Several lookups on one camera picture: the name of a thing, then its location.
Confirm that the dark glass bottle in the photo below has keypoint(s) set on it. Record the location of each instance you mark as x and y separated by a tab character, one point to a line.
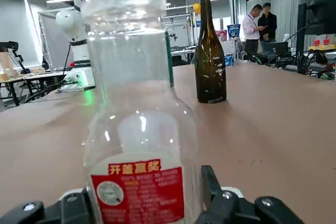
210	77

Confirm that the blue cookie packet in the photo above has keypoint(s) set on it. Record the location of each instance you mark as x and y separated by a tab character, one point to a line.
229	60

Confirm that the clear plastic drink bottle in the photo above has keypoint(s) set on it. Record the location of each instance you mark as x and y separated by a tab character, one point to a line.
131	77

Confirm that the pink snack box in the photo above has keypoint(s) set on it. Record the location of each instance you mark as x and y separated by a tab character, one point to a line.
221	35

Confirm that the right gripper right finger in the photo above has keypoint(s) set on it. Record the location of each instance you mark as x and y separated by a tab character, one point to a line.
231	211

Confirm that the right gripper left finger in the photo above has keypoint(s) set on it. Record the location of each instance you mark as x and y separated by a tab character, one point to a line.
52	213

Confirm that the person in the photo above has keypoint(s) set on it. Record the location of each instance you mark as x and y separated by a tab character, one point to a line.
269	24
252	30

